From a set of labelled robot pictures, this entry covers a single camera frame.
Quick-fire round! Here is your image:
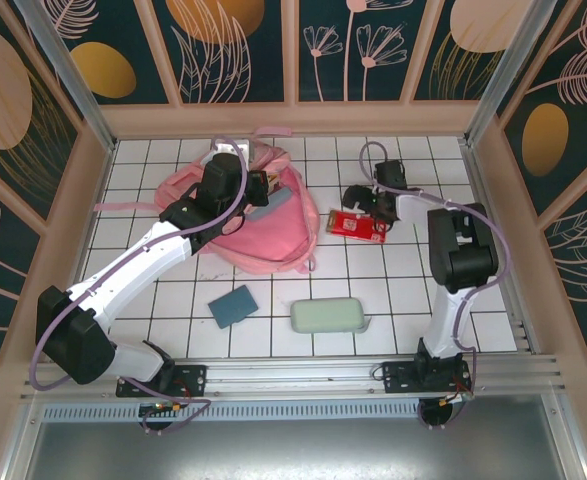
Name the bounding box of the small teal notebook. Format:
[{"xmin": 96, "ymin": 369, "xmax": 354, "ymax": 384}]
[{"xmin": 207, "ymin": 285, "xmax": 259, "ymax": 330}]

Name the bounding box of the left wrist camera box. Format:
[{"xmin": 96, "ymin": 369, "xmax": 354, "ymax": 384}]
[{"xmin": 216, "ymin": 138, "xmax": 252, "ymax": 162}]

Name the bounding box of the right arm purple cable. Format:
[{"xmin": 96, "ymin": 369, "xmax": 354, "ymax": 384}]
[{"xmin": 360, "ymin": 141, "xmax": 512, "ymax": 432}]

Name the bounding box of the pale green pencil case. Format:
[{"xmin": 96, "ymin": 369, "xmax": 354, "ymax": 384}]
[{"xmin": 290, "ymin": 297, "xmax": 373, "ymax": 335}]

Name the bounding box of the aluminium frame rail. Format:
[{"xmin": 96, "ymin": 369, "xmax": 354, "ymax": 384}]
[{"xmin": 20, "ymin": 353, "xmax": 569, "ymax": 402}]

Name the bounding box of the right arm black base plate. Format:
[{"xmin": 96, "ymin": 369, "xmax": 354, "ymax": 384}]
[{"xmin": 381, "ymin": 360, "xmax": 474, "ymax": 397}]

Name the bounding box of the slotted grey cable duct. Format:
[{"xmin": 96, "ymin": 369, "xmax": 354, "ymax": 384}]
[{"xmin": 40, "ymin": 402, "xmax": 427, "ymax": 424}]

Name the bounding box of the aluminium side rail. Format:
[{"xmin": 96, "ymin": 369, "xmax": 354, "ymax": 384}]
[{"xmin": 458, "ymin": 139, "xmax": 542, "ymax": 357}]

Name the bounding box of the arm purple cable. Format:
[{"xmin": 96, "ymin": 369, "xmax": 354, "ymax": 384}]
[
  {"xmin": 28, "ymin": 137, "xmax": 252, "ymax": 437},
  {"xmin": 360, "ymin": 141, "xmax": 512, "ymax": 432}
]

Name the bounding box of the aluminium corner post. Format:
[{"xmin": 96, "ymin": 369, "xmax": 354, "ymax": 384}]
[
  {"xmin": 464, "ymin": 0, "xmax": 558, "ymax": 147},
  {"xmin": 12, "ymin": 0, "xmax": 119, "ymax": 154}
]

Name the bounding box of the pink school backpack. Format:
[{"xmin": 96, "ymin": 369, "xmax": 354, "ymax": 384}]
[{"xmin": 95, "ymin": 126, "xmax": 322, "ymax": 275}]

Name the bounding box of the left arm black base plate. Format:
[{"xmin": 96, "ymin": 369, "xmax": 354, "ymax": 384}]
[{"xmin": 116, "ymin": 363, "xmax": 209, "ymax": 399}]

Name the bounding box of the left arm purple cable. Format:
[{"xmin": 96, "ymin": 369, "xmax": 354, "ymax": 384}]
[{"xmin": 28, "ymin": 137, "xmax": 252, "ymax": 437}]

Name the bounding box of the grey metal sheet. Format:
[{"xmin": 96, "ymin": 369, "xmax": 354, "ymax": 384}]
[{"xmin": 2, "ymin": 419, "xmax": 587, "ymax": 480}]

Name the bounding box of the beige and blue stapler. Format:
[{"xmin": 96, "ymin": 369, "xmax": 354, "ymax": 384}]
[{"xmin": 245, "ymin": 187, "xmax": 293, "ymax": 222}]

